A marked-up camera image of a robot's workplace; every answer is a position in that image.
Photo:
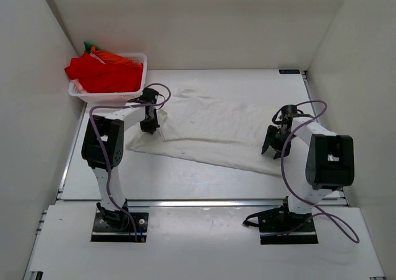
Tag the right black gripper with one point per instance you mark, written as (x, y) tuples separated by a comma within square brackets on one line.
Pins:
[(270, 141)]

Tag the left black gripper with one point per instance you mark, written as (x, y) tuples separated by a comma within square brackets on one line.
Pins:
[(150, 128)]

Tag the white t shirt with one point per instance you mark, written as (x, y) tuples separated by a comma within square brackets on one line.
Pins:
[(196, 126)]

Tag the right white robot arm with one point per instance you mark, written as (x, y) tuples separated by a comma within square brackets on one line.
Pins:
[(330, 163)]

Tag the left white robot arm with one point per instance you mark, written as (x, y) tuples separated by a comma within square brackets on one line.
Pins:
[(103, 148)]

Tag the white plastic laundry basket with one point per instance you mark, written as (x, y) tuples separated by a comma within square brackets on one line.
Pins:
[(91, 97)]

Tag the orange t shirt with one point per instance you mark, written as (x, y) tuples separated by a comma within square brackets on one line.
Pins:
[(111, 58)]

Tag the red t shirt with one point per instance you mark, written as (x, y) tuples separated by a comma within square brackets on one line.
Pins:
[(98, 77)]

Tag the black label on table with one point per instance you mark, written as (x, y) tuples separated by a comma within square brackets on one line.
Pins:
[(289, 71)]

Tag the pink cloth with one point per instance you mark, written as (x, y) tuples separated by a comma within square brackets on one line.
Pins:
[(78, 86)]

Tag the green cloth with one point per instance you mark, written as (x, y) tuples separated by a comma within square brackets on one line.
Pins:
[(88, 46)]

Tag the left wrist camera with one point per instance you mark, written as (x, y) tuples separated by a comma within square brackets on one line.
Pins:
[(149, 97)]

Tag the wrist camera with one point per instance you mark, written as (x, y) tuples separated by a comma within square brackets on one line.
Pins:
[(286, 113), (149, 97)]

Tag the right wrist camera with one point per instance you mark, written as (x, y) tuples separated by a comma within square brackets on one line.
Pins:
[(286, 113)]

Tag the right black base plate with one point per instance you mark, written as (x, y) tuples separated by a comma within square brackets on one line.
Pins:
[(278, 227)]

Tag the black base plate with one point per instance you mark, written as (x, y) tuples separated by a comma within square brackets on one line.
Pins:
[(105, 230), (278, 227)]

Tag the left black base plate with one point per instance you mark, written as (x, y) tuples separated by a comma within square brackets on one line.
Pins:
[(105, 230)]

